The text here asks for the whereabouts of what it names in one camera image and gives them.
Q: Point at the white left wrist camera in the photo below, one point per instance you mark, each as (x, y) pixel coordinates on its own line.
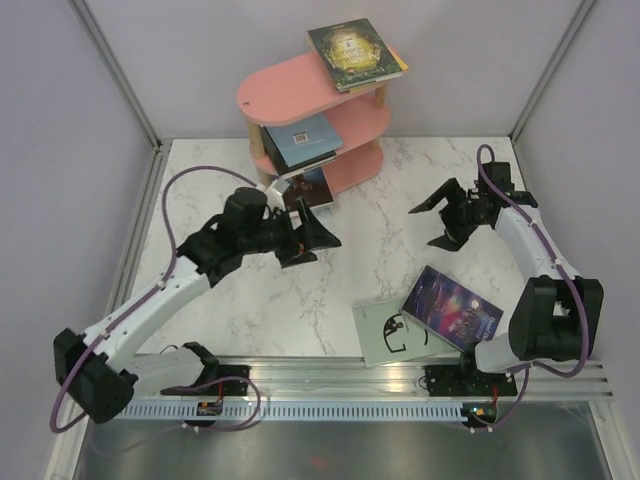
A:
(276, 189)

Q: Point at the pale grey booklet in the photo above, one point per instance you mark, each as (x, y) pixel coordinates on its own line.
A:
(386, 336)

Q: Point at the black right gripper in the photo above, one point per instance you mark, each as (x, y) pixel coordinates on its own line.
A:
(455, 236)

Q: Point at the aluminium front rail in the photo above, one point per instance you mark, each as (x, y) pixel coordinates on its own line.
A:
(295, 377)

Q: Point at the light blue booklet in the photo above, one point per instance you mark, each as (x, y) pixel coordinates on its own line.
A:
(306, 139)

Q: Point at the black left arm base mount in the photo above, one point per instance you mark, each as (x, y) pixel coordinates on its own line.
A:
(219, 381)

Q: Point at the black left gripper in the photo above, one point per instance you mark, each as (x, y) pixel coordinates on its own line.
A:
(288, 256)

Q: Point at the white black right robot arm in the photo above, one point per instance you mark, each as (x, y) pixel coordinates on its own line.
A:
(555, 320)

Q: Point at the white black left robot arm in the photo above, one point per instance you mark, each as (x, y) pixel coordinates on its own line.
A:
(94, 367)

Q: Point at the dark Wuthering Heights book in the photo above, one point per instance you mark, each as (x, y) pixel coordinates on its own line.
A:
(312, 187)

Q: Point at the purple Robinson Crusoe book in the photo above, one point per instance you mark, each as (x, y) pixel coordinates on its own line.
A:
(450, 311)

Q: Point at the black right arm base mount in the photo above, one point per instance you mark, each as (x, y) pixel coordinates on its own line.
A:
(448, 380)

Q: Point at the pink three-tier shelf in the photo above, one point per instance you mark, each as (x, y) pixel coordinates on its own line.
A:
(297, 88)

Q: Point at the black hardcover book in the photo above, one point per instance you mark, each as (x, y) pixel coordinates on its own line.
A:
(282, 167)

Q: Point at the green yellow Alice book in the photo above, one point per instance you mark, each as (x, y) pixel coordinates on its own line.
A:
(355, 55)

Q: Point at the white slotted cable duct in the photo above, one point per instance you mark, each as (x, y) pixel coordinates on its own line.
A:
(272, 410)

